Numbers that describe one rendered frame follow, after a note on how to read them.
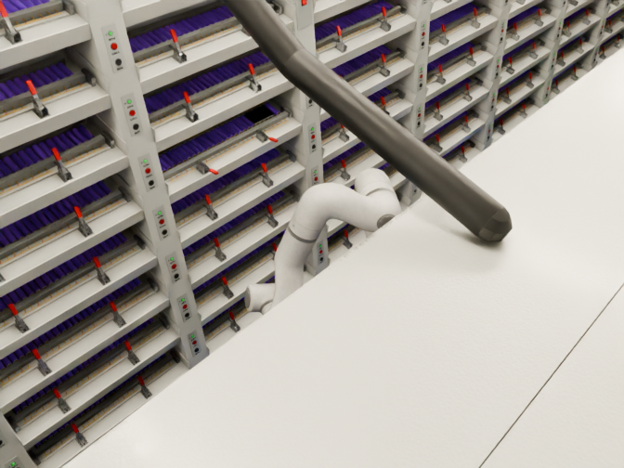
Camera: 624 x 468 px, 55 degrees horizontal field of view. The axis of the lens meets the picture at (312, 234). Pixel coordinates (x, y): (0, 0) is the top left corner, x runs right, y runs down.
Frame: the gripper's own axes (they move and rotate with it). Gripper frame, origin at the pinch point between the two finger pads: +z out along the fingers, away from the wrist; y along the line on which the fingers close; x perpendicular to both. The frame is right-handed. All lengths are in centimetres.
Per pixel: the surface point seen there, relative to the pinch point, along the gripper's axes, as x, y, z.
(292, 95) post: -78, -2, -6
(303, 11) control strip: -90, -29, -9
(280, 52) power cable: 32, -131, -66
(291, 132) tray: -67, 6, -6
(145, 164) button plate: -41, -7, -60
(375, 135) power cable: 40, -132, -61
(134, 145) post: -43, -13, -64
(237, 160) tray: -53, 6, -28
